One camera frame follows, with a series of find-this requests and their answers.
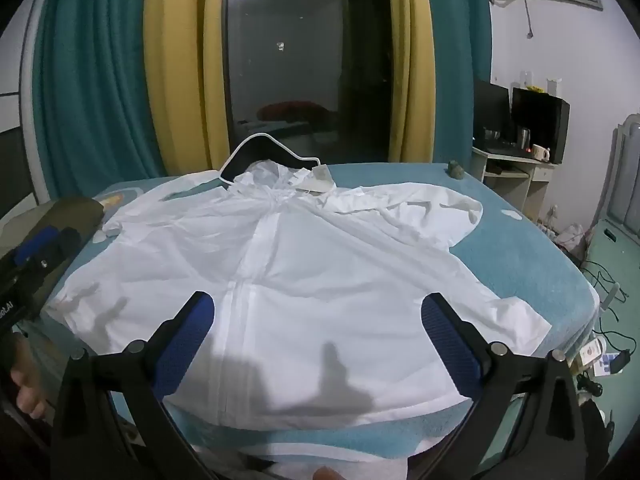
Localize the beige desk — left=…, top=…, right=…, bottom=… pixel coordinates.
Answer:
left=470, top=142, right=562, bottom=217

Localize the white clothes hanger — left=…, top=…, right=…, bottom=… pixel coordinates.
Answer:
left=218, top=132, right=324, bottom=184

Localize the teal printed blanket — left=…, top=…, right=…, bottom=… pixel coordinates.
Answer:
left=0, top=160, right=602, bottom=480

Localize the small white box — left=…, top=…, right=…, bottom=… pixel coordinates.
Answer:
left=579, top=339, right=607, bottom=377

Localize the yellow curtain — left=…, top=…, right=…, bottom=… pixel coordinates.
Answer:
left=387, top=0, right=436, bottom=164
left=142, top=0, right=232, bottom=179

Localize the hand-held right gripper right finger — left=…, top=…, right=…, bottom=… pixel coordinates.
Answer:
left=421, top=292, right=588, bottom=480

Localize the glass sliding door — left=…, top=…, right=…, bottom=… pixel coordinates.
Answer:
left=222, top=0, right=397, bottom=167

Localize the white zip jacket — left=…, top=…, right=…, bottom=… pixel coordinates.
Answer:
left=45, top=159, right=554, bottom=432

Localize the olive green cloth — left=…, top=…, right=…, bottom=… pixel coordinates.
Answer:
left=0, top=196, right=106, bottom=313

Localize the person's left hand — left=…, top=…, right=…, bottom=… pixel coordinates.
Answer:
left=9, top=366, right=49, bottom=420

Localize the air conditioner cable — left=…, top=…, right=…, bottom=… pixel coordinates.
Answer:
left=521, top=0, right=537, bottom=40

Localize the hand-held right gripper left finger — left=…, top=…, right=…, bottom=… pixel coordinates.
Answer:
left=52, top=290, right=217, bottom=480

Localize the black computer monitor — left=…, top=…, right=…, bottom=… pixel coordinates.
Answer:
left=472, top=78, right=512, bottom=147

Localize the teal curtain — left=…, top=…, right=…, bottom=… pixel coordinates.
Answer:
left=31, top=0, right=167, bottom=202
left=425, top=0, right=494, bottom=167

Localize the black power adapter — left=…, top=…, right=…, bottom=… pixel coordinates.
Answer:
left=607, top=349, right=634, bottom=374

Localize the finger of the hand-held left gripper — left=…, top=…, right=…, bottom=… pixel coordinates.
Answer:
left=29, top=228, right=82, bottom=281
left=0, top=226, right=60, bottom=276

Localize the black box television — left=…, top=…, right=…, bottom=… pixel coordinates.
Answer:
left=510, top=87, right=571, bottom=164

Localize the white cloth pile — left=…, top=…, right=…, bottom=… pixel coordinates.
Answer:
left=556, top=222, right=589, bottom=257

